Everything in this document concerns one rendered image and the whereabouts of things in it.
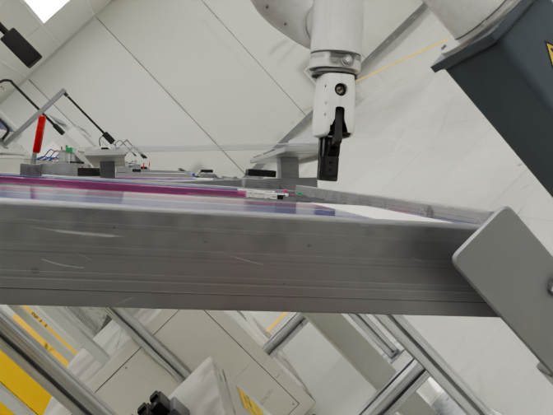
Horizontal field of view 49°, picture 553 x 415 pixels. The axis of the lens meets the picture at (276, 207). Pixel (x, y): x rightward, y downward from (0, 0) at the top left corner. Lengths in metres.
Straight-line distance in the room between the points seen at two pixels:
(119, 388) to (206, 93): 6.88
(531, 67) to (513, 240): 0.82
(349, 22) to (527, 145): 0.48
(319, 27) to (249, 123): 7.58
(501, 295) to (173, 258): 0.20
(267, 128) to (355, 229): 8.21
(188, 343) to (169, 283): 1.52
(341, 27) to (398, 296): 0.65
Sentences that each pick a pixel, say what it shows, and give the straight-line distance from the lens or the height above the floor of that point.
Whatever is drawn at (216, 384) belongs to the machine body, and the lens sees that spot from 0.99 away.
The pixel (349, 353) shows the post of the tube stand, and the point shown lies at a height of 0.34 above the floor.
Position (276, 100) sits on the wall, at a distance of 8.66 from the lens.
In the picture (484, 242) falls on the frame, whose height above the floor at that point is 0.75.
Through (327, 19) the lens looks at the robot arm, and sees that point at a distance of 1.00.
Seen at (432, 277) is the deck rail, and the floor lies 0.74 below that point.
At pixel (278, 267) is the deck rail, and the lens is 0.39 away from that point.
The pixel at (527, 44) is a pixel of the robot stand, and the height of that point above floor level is 0.63.
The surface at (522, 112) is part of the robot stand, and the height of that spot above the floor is 0.53.
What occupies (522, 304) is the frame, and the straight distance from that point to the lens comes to 0.40.
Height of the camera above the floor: 0.91
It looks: 10 degrees down
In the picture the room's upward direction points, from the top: 43 degrees counter-clockwise
